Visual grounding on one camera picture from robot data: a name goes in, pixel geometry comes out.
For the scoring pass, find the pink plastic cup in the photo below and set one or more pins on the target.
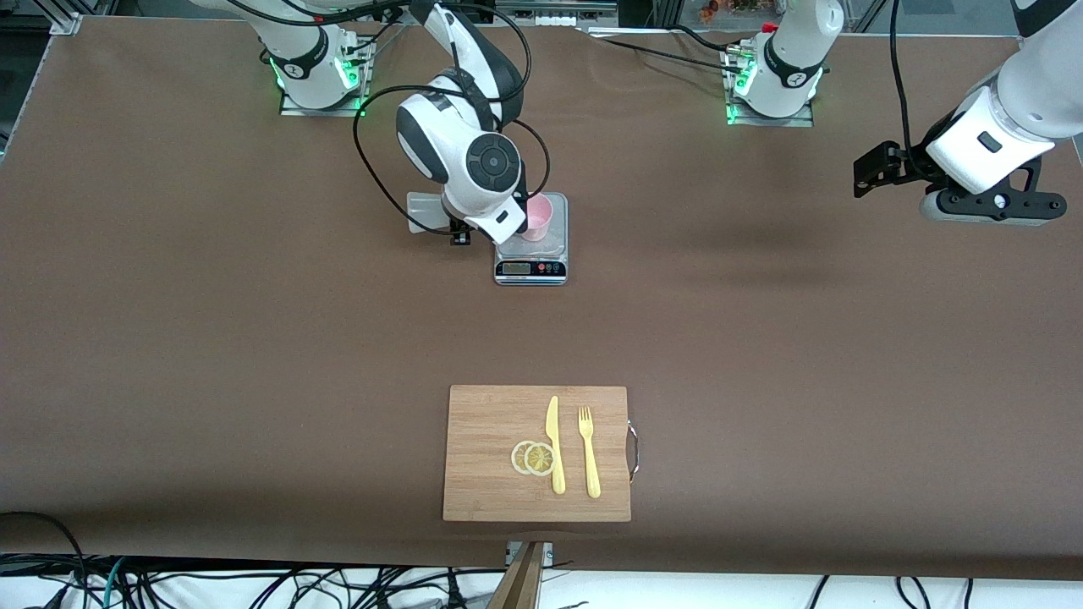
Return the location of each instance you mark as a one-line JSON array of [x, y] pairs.
[[541, 220]]

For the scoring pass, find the wooden cutting board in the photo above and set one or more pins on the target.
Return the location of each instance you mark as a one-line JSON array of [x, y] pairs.
[[482, 440]]

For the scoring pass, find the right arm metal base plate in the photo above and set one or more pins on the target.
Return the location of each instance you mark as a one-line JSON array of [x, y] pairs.
[[292, 110]]

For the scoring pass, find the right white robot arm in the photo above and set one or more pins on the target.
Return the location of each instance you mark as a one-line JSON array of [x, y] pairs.
[[457, 127]]

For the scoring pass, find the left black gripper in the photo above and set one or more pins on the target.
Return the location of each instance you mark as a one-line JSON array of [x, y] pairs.
[[912, 161]]

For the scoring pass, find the metal bracket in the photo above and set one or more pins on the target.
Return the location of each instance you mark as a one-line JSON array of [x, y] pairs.
[[548, 554]]

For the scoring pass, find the yellow plastic fork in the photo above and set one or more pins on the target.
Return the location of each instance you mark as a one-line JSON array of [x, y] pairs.
[[592, 474]]

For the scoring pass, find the wooden post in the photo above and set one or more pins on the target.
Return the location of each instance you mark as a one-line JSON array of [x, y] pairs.
[[520, 584]]

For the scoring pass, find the aluminium frame profile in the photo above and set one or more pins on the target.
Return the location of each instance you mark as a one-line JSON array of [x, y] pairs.
[[63, 19]]

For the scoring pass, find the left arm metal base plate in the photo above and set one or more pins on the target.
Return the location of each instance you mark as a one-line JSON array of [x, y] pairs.
[[804, 120]]

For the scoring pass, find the silver digital kitchen scale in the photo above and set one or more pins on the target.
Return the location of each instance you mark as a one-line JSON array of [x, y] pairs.
[[531, 269]]

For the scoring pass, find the lemon slice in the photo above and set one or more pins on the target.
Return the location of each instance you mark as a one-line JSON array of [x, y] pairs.
[[517, 458], [539, 459]]

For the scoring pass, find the grey power strip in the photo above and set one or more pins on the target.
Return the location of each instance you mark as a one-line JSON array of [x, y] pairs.
[[554, 19]]

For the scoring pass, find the brown table cover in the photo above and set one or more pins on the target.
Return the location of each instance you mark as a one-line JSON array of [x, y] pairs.
[[761, 381]]

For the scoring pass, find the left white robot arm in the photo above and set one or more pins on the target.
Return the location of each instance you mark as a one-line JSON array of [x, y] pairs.
[[791, 59]]

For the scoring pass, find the yellow plastic knife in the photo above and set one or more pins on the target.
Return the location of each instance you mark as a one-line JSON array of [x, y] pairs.
[[556, 474]]

